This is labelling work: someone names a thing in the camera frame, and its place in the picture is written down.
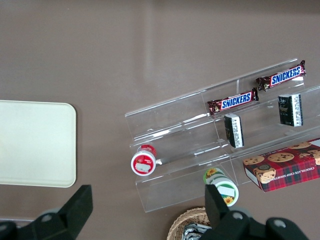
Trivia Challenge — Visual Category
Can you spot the small black chocolate box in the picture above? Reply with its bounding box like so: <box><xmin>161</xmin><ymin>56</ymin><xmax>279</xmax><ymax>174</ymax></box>
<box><xmin>223</xmin><ymin>113</ymin><xmax>245</xmax><ymax>149</ymax></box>
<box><xmin>277</xmin><ymin>93</ymin><xmax>304</xmax><ymax>128</ymax></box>

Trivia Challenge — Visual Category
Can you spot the green lid yoghurt cup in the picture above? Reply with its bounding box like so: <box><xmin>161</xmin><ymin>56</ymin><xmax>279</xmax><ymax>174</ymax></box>
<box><xmin>202</xmin><ymin>167</ymin><xmax>240</xmax><ymax>208</ymax></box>

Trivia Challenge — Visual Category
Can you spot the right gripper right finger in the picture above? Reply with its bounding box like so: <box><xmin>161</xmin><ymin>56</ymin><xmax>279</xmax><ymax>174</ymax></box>
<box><xmin>202</xmin><ymin>184</ymin><xmax>310</xmax><ymax>240</ymax></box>

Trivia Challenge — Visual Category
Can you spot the light wicker basket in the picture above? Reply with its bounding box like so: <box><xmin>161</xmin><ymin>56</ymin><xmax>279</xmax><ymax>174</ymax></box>
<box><xmin>166</xmin><ymin>206</ymin><xmax>213</xmax><ymax>240</ymax></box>

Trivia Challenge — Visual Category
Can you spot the clear acrylic stepped display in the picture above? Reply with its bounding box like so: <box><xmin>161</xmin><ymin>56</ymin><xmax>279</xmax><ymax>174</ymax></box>
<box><xmin>124</xmin><ymin>57</ymin><xmax>320</xmax><ymax>214</ymax></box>

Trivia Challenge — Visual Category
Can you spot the red lid yoghurt cup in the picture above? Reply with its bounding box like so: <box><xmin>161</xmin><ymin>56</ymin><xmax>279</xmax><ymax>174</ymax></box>
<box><xmin>130</xmin><ymin>144</ymin><xmax>165</xmax><ymax>177</ymax></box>

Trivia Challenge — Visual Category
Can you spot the beige plastic tray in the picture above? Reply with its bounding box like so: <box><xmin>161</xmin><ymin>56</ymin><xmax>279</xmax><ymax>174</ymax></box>
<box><xmin>0</xmin><ymin>99</ymin><xmax>77</xmax><ymax>189</ymax></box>

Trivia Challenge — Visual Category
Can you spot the brown Snickers bar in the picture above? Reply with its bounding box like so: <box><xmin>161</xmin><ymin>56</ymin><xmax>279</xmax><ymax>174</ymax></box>
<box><xmin>255</xmin><ymin>59</ymin><xmax>307</xmax><ymax>92</ymax></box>
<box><xmin>206</xmin><ymin>87</ymin><xmax>260</xmax><ymax>116</ymax></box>

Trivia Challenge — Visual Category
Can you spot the red tartan cookie box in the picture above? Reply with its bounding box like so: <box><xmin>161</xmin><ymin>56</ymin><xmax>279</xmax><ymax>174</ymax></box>
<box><xmin>242</xmin><ymin>137</ymin><xmax>320</xmax><ymax>193</ymax></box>

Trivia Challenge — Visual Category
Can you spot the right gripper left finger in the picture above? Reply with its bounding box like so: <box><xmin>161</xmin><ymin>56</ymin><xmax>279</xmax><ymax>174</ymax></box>
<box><xmin>0</xmin><ymin>184</ymin><xmax>94</xmax><ymax>240</ymax></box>

